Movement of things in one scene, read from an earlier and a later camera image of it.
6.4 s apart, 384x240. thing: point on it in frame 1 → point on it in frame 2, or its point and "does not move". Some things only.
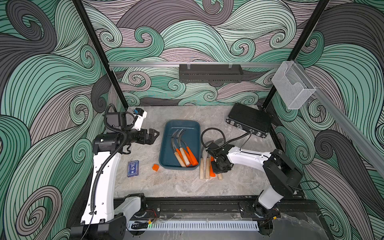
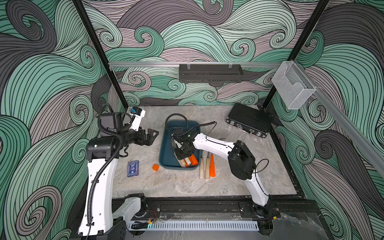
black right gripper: x=216 y=171 → x=179 y=155
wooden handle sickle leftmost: x=201 y=168 does not move
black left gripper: x=149 y=139 does not move
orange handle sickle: x=194 y=161 does not move
